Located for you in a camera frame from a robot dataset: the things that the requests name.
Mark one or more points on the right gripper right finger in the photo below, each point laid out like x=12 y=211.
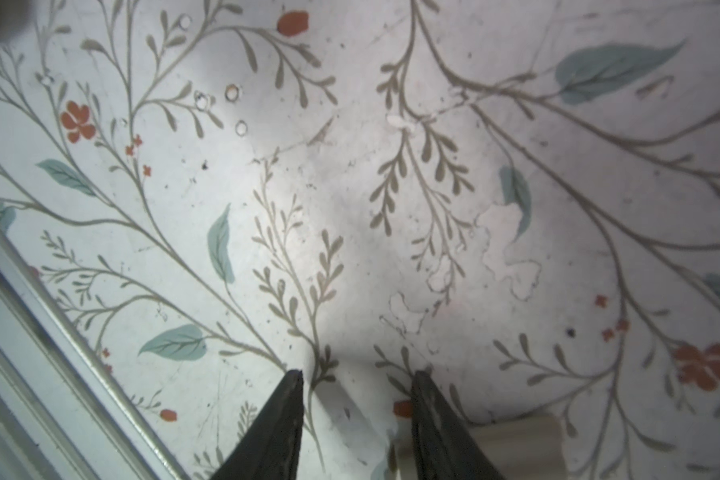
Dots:
x=442 y=446

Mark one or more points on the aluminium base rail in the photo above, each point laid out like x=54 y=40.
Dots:
x=61 y=415

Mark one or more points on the white battery cover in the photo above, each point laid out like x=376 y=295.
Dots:
x=522 y=449

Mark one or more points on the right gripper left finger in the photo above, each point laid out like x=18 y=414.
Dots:
x=270 y=448

